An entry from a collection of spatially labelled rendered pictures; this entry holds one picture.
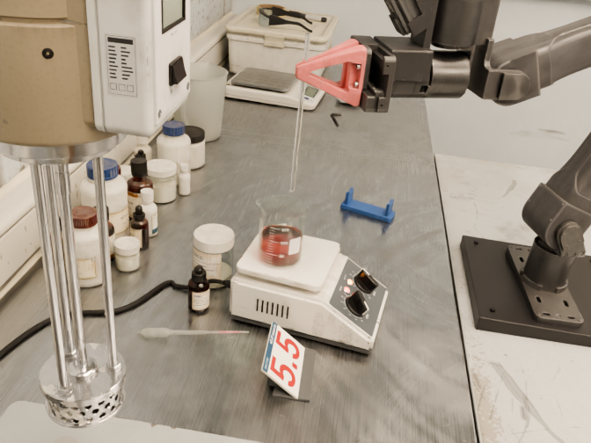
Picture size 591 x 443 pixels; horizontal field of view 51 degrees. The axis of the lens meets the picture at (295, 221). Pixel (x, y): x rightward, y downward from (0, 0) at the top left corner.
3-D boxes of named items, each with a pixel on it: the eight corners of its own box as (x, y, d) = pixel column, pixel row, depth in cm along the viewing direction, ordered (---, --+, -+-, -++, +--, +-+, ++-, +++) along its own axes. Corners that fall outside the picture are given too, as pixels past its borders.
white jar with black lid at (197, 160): (200, 171, 125) (200, 139, 121) (167, 168, 125) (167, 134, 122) (207, 158, 131) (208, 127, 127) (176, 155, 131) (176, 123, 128)
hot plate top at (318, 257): (341, 248, 89) (342, 243, 88) (320, 294, 78) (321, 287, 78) (263, 230, 91) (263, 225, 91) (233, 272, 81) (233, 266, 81)
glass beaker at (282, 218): (306, 252, 86) (312, 199, 82) (298, 277, 80) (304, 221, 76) (258, 243, 87) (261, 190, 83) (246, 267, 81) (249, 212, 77)
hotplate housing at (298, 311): (385, 302, 91) (395, 257, 87) (369, 359, 80) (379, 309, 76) (245, 268, 96) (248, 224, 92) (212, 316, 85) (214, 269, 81)
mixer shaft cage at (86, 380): (139, 377, 55) (126, 109, 42) (108, 437, 49) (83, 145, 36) (66, 365, 55) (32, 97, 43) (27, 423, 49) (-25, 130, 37)
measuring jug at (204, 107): (210, 156, 132) (212, 88, 125) (153, 146, 134) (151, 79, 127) (233, 127, 148) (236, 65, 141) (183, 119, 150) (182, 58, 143)
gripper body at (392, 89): (381, 56, 66) (444, 58, 68) (354, 34, 75) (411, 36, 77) (372, 113, 70) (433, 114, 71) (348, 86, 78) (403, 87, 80)
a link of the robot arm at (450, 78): (428, 46, 69) (485, 47, 71) (411, 33, 74) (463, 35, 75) (418, 104, 73) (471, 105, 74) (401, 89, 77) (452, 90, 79)
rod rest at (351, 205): (395, 216, 116) (398, 199, 114) (390, 223, 113) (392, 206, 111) (346, 201, 119) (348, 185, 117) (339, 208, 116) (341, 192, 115)
